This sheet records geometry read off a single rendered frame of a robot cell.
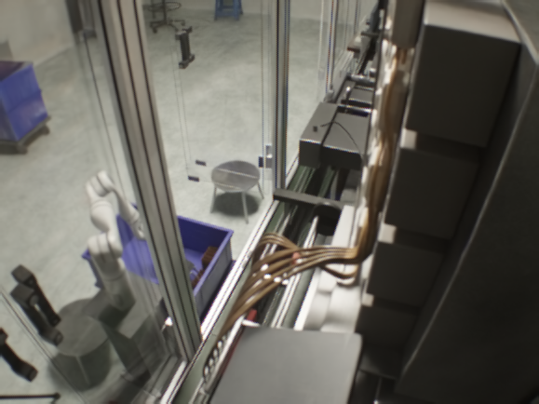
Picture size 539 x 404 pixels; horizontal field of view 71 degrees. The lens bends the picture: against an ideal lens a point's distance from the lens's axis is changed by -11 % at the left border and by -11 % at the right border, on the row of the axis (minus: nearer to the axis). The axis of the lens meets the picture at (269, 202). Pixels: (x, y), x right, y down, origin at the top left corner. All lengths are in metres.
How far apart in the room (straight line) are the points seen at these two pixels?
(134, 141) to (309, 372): 0.49
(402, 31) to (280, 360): 0.52
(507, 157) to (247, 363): 0.52
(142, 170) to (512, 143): 0.63
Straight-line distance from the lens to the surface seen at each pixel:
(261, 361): 0.72
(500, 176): 0.39
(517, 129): 0.37
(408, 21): 0.58
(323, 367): 0.68
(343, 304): 0.82
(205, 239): 2.08
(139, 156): 0.80
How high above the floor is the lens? 1.82
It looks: 41 degrees down
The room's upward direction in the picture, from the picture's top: straight up
